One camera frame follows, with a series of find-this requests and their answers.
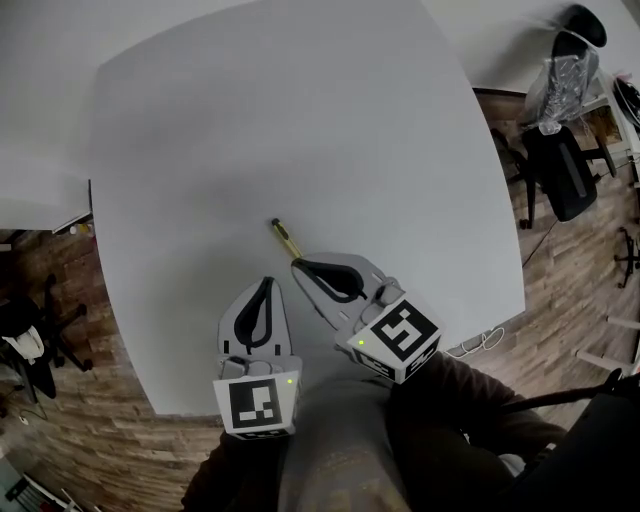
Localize person's grey trouser leg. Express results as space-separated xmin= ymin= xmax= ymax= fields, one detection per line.
xmin=276 ymin=377 xmax=414 ymax=512

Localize person's left hand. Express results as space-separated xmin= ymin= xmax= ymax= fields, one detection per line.
xmin=220 ymin=355 xmax=287 ymax=381

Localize yellow utility knife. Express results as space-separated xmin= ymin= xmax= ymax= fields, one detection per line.
xmin=270 ymin=217 xmax=304 ymax=262

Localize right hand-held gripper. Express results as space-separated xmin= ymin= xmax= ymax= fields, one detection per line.
xmin=291 ymin=253 xmax=444 ymax=386

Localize person's right hand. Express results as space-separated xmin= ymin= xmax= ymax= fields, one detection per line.
xmin=349 ymin=278 xmax=404 ymax=333

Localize person's right forearm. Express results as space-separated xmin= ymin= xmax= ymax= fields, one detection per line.
xmin=387 ymin=349 xmax=569 ymax=502

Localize black seat chair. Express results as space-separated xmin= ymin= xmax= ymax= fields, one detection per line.
xmin=499 ymin=368 xmax=640 ymax=512

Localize white table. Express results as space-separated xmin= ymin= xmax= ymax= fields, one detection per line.
xmin=88 ymin=0 xmax=527 ymax=417

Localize white cable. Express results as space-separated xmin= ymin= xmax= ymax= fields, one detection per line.
xmin=443 ymin=326 xmax=507 ymax=359

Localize black swivel chair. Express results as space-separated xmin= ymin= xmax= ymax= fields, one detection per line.
xmin=0 ymin=272 xmax=94 ymax=402

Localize black office chair with headrest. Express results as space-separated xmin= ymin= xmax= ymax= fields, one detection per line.
xmin=489 ymin=3 xmax=619 ymax=231

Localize white desk with clutter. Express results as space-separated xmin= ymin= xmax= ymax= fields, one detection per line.
xmin=593 ymin=67 xmax=640 ymax=189

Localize black star chair base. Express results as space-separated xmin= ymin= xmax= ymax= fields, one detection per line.
xmin=613 ymin=227 xmax=640 ymax=290

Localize white metal table legs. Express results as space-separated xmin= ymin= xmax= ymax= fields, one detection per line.
xmin=574 ymin=313 xmax=640 ymax=376

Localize thin black cable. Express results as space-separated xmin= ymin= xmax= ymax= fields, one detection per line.
xmin=521 ymin=218 xmax=559 ymax=267

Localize clear plastic wrap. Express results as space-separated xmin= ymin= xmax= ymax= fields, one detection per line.
xmin=523 ymin=28 xmax=601 ymax=136

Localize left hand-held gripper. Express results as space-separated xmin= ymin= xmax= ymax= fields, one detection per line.
xmin=213 ymin=277 xmax=304 ymax=442

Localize person's left forearm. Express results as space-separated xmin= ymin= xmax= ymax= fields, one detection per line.
xmin=178 ymin=427 xmax=301 ymax=512

